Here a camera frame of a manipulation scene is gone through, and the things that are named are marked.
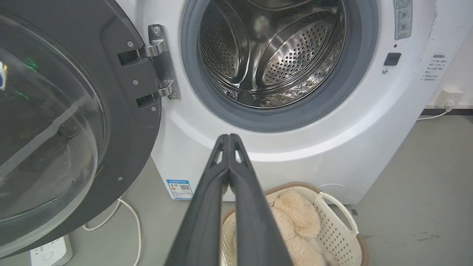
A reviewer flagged cream plastic laundry basket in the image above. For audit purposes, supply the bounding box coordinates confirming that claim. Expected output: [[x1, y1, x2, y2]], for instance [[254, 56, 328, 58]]
[[221, 182, 369, 266]]

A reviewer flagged beige fluffy towel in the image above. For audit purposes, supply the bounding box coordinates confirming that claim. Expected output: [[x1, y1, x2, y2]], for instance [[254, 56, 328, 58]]
[[270, 188, 335, 266]]

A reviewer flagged white wall socket plug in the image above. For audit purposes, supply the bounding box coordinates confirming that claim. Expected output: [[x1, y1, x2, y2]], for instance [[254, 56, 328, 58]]
[[435, 88, 465, 109]]

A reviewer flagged dark grey washing machine door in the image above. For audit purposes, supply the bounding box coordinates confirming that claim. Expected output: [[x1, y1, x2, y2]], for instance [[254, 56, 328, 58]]
[[0, 0, 162, 259]]

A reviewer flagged white power strip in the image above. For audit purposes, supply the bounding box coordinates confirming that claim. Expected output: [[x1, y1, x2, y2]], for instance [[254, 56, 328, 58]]
[[30, 235, 74, 266]]

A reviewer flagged white wall plug cable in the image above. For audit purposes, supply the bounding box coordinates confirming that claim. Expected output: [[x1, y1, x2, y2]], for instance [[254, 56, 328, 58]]
[[417, 107, 452, 121]]

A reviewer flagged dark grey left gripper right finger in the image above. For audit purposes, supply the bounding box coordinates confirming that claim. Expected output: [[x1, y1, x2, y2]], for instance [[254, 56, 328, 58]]
[[228, 134, 293, 266]]

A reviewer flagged white front-load washing machine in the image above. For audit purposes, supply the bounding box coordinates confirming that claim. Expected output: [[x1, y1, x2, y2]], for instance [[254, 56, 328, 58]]
[[115, 0, 473, 205]]

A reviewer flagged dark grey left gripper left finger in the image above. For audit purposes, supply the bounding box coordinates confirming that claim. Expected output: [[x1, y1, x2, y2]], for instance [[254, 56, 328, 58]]
[[165, 134, 230, 266]]

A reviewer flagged white power cable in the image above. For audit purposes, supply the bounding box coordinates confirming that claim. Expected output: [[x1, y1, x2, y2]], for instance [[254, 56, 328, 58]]
[[83, 198, 142, 266]]

